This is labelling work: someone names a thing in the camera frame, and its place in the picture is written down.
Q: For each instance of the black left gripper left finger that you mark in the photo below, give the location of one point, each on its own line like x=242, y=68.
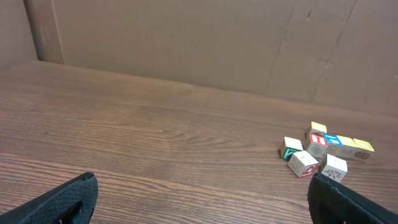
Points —
x=72, y=202

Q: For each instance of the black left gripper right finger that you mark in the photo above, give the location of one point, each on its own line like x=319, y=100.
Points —
x=331, y=202

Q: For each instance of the white letter W block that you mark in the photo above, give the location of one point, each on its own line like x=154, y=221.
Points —
x=334, y=168

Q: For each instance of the white block red side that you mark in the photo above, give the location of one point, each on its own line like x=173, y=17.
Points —
x=303, y=164

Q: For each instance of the yellow block middle row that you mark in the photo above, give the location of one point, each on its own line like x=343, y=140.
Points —
x=347, y=148

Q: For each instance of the red letter I block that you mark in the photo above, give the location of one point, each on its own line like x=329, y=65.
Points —
x=316, y=145

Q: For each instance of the blue letter block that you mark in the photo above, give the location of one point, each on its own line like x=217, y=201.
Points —
x=333, y=143

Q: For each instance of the yellow block row end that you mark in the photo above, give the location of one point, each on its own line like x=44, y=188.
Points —
x=364, y=150

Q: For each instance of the white block green side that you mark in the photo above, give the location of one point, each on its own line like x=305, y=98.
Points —
x=290, y=146

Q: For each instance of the yellow block far top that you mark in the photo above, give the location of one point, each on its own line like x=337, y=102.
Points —
x=317, y=128

